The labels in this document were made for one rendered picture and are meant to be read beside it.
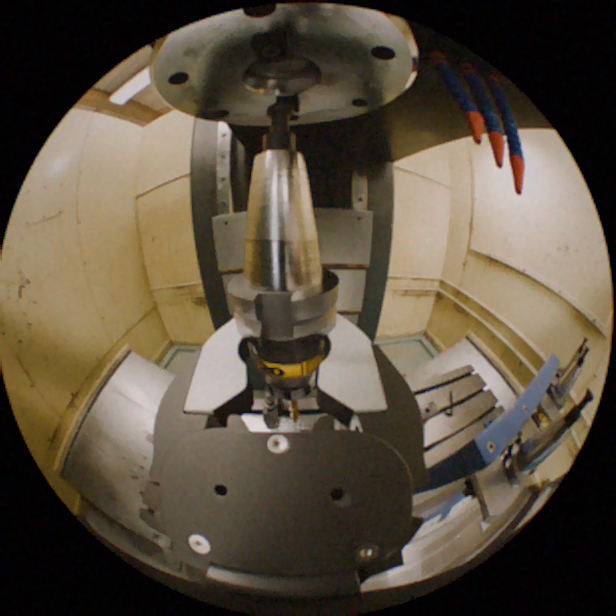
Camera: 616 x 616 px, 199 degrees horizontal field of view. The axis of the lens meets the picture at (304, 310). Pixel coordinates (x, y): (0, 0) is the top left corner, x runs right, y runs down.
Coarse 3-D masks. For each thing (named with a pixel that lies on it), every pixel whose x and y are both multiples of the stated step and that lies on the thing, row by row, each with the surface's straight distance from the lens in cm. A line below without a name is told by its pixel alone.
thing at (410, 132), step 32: (416, 32) 26; (416, 96) 34; (448, 96) 34; (512, 96) 33; (256, 128) 44; (320, 128) 45; (352, 128) 45; (384, 128) 44; (416, 128) 43; (448, 128) 42; (544, 128) 39; (384, 160) 64
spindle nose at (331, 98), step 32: (192, 32) 12; (224, 32) 12; (256, 32) 12; (288, 32) 12; (320, 32) 12; (352, 32) 12; (384, 32) 12; (160, 64) 13; (192, 64) 13; (224, 64) 13; (256, 64) 17; (288, 64) 18; (320, 64) 13; (352, 64) 13; (384, 64) 13; (416, 64) 14; (160, 96) 15; (192, 96) 15; (224, 96) 16; (256, 96) 16; (320, 96) 16; (352, 96) 16; (384, 96) 16
